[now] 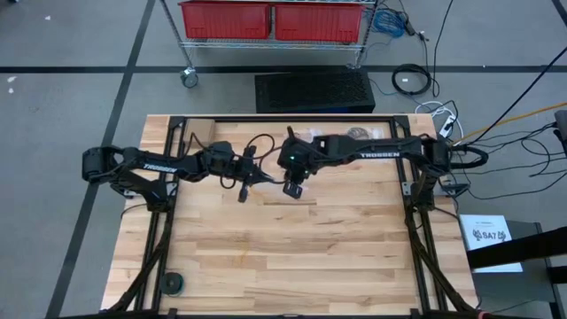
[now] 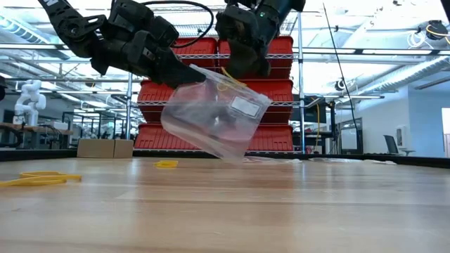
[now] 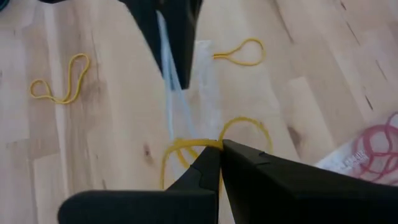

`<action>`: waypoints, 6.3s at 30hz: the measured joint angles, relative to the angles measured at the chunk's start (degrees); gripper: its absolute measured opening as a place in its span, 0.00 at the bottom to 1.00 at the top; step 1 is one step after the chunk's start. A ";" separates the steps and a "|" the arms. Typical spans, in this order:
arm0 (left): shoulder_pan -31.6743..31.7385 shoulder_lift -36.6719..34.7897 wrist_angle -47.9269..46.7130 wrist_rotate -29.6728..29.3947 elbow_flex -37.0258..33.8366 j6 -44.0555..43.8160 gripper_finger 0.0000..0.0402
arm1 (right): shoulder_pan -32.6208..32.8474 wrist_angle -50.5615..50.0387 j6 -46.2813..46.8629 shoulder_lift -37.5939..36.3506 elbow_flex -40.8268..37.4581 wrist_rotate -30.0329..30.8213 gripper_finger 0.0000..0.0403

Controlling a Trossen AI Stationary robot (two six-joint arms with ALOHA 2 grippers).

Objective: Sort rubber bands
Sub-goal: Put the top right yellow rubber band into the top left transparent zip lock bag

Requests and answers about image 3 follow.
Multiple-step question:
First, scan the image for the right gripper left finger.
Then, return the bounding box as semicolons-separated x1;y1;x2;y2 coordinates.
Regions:
57;145;223;224

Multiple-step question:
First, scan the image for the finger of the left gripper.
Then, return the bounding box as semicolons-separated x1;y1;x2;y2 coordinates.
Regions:
158;0;203;90
118;0;164;75

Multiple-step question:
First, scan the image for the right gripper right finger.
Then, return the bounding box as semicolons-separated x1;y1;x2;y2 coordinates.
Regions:
221;139;398;224

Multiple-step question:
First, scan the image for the yellow rubber band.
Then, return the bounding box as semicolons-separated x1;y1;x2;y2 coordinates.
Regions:
160;116;274;191
213;37;267;67
29;52;91;105

